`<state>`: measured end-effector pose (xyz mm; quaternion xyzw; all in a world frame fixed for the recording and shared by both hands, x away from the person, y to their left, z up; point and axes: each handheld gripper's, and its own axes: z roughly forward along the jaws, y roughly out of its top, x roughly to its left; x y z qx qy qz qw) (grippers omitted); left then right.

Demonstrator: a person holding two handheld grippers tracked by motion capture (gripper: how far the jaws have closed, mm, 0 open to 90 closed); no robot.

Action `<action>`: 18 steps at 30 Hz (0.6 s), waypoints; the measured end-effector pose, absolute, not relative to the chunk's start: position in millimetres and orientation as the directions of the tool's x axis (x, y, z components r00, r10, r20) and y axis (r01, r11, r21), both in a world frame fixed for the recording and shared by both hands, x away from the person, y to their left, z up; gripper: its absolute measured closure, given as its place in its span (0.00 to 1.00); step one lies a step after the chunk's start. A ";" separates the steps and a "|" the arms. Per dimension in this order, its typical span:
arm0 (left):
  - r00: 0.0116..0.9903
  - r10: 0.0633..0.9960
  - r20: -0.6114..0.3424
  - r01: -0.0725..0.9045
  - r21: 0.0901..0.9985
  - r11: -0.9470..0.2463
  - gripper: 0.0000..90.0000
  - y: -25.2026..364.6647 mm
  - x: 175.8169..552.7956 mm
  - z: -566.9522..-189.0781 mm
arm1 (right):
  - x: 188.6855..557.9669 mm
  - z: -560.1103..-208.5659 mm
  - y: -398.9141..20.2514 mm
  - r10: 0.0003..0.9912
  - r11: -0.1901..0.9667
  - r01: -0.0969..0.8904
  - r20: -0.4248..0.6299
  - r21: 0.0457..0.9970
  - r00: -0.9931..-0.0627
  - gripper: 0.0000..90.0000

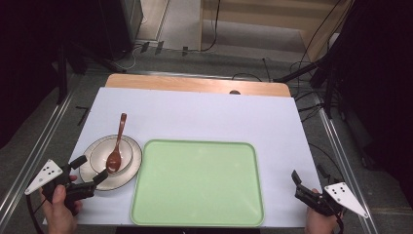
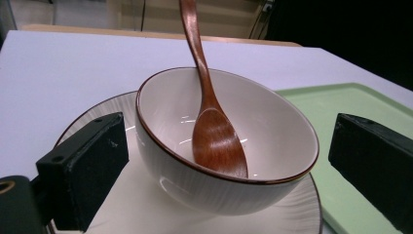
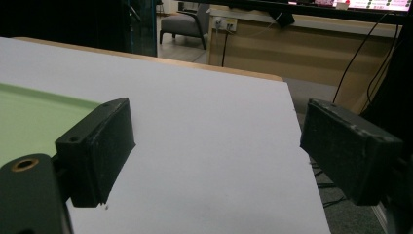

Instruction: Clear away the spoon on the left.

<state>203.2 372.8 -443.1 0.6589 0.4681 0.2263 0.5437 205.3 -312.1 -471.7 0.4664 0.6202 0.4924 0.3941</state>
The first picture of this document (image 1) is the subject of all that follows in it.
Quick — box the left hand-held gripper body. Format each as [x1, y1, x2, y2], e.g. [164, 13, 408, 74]
[24, 158, 97, 216]

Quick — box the aluminium floor rail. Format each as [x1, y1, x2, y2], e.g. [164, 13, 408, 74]
[316, 106, 380, 234]
[0, 91, 74, 222]

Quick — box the black cabinet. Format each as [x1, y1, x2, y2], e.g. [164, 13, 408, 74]
[96, 0, 144, 61]

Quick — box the person's right hand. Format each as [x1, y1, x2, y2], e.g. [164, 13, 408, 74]
[304, 188, 344, 234]

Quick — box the white floor cable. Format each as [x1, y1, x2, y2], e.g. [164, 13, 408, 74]
[121, 43, 145, 71]

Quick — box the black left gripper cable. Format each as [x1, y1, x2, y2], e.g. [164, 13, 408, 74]
[25, 194, 46, 234]

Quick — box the white bowl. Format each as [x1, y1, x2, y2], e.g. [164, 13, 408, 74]
[89, 137, 134, 176]

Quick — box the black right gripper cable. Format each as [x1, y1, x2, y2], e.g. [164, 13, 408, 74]
[333, 213, 346, 234]

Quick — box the black metal stand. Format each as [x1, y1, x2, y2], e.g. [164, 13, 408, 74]
[56, 43, 69, 105]

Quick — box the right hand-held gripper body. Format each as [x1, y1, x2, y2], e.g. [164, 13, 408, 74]
[294, 181, 369, 218]

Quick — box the white table sheet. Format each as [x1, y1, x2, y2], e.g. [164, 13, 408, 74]
[43, 86, 322, 228]

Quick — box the white plate with dark rim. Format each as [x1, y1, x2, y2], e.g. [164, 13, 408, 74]
[78, 134, 143, 192]

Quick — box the black tripod leg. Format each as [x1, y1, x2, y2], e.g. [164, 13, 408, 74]
[273, 60, 326, 84]

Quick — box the black floor cable loop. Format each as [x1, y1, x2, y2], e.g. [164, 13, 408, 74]
[231, 72, 263, 83]

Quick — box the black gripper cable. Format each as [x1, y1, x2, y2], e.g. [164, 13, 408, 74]
[25, 194, 46, 234]
[333, 213, 346, 234]

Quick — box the wooden table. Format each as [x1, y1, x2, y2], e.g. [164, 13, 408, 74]
[104, 73, 292, 98]

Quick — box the light green tray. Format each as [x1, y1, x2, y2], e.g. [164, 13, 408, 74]
[130, 138, 265, 228]

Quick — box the brown wooden spoon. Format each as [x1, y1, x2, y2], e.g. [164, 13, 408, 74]
[105, 112, 128, 174]

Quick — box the black hanging cable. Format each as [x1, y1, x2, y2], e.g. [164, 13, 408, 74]
[199, 0, 222, 53]

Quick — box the black curtain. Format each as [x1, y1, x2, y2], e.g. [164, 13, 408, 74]
[324, 0, 413, 209]
[0, 0, 101, 149]

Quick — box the person's left hand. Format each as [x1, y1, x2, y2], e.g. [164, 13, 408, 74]
[39, 175, 84, 234]

